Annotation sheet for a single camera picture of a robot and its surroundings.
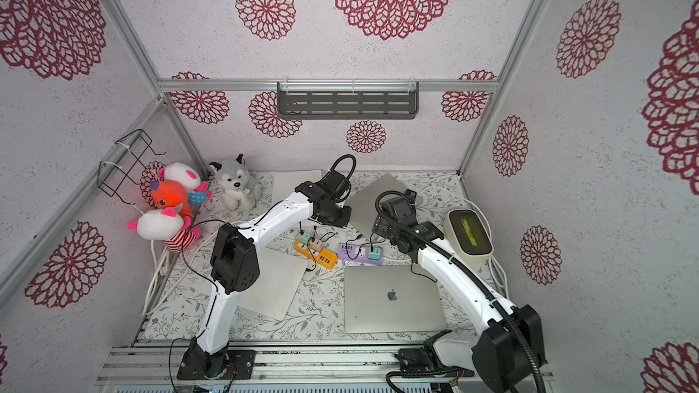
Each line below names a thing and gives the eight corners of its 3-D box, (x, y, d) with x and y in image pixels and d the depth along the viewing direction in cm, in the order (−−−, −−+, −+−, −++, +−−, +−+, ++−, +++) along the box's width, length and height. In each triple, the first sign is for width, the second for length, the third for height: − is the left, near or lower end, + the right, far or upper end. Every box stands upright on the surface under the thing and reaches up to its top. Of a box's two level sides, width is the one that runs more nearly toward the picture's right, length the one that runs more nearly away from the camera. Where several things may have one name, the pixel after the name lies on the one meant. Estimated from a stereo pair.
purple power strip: (336, 261, 95) (336, 257, 93) (339, 244, 99) (339, 240, 97) (382, 266, 94) (383, 263, 92) (383, 249, 98) (384, 246, 96)
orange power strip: (293, 257, 97) (290, 249, 92) (299, 245, 99) (297, 237, 95) (333, 271, 93) (332, 263, 89) (338, 259, 96) (337, 251, 92)
